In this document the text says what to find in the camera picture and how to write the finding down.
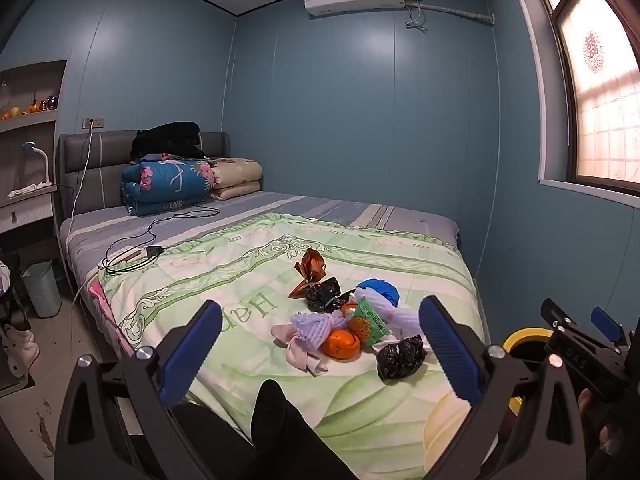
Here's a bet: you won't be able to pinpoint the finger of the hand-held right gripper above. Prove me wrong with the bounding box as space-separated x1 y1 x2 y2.
541 298 570 332
590 307 626 345

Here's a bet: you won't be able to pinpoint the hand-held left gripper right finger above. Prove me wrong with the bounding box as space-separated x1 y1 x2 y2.
418 295 592 480

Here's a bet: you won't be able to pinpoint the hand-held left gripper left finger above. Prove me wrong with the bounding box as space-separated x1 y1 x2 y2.
55 300 224 480

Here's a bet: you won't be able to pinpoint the yellow rimmed trash bin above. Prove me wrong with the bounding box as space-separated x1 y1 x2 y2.
501 327 556 413

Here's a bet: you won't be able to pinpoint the black plastic bag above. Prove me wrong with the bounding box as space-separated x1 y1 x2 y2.
305 276 357 313
375 334 429 381

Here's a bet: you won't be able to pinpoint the grey green snack packet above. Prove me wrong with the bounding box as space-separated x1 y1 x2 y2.
352 297 391 347

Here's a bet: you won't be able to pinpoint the small orange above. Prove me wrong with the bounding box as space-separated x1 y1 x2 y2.
347 315 372 344

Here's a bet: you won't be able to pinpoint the lilac and pink plastic bag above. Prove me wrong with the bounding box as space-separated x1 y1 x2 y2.
270 323 329 376

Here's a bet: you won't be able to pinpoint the purple foam net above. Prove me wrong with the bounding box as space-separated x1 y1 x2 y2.
291 310 351 354

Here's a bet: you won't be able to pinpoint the brown wrapper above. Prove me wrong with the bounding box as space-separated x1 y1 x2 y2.
288 248 329 297

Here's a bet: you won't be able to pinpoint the person's right hand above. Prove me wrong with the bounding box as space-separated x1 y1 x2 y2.
577 389 623 462

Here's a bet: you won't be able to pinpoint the blue plastic bag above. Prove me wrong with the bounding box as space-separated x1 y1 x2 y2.
356 278 401 309

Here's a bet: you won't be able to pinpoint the green floral blanket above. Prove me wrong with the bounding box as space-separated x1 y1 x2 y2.
95 212 493 480

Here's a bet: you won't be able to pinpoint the large orange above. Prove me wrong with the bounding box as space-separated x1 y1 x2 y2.
320 328 361 361

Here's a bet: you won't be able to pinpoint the person's black pants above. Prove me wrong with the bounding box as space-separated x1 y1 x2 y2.
170 379 373 480

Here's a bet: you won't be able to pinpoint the pale plastic waste bin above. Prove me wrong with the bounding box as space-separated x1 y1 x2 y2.
20 260 62 319

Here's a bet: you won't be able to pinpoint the blue floral folded quilt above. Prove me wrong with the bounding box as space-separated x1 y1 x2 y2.
120 158 217 217

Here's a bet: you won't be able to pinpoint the white shoes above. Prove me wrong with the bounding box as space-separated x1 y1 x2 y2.
0 324 41 379

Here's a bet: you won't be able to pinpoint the beige folded quilt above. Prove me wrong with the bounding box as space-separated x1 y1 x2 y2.
207 157 264 202

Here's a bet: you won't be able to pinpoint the bed with striped sheet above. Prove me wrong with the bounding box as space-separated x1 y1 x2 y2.
60 190 461 361

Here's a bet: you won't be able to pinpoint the window with patterned curtain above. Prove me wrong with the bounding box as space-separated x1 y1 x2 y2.
530 0 640 197

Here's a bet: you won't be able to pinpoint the black folded clothing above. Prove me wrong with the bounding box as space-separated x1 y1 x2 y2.
130 121 207 164

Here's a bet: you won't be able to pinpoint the grey padded headboard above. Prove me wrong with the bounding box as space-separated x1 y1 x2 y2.
58 130 231 223

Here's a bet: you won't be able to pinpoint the white desk lamp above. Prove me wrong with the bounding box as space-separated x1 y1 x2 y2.
22 141 56 187

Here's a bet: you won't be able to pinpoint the red paper cutting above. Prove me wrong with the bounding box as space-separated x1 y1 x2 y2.
580 32 606 75

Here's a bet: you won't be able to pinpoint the white air conditioner pipe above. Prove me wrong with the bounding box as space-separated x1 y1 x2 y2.
404 1 497 26

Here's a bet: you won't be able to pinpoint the black cable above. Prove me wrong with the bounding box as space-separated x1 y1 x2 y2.
102 205 221 276

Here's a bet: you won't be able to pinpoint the black metal frame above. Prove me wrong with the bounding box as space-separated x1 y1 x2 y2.
0 259 32 333

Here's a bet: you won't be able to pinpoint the white charging cable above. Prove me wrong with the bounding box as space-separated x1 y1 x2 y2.
69 124 97 307

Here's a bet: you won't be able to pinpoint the grey wall shelf unit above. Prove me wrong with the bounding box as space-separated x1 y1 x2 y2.
0 60 69 235

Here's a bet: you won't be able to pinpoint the white air conditioner cord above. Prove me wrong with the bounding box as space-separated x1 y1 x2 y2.
404 2 429 31

